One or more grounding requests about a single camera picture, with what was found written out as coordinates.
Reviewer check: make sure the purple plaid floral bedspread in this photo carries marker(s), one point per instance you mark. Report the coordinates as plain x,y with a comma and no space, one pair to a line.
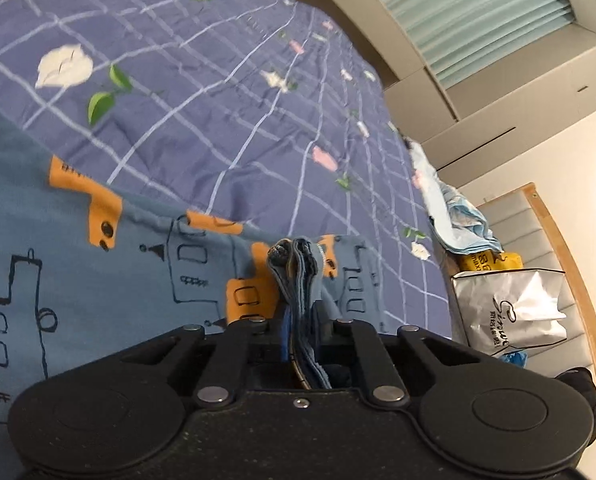
260,111

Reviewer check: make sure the yellow packaged item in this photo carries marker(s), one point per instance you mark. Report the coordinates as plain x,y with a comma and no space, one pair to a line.
489,261

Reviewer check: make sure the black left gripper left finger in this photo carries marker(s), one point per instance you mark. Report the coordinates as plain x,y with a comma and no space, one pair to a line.
248,356

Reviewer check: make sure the teal pleated curtain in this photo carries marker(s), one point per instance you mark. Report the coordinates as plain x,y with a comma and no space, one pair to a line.
457,38

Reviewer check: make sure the blue patterned children's pants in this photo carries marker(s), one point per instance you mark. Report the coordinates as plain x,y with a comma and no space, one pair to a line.
86,271

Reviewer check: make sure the light blue white cloth pile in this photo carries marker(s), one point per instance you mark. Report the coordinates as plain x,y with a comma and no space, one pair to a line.
459,225

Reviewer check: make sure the white printed plastic bag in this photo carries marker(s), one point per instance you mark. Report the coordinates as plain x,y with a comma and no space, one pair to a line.
504,311

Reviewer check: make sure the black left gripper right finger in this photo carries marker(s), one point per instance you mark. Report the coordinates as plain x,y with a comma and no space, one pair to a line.
350,356

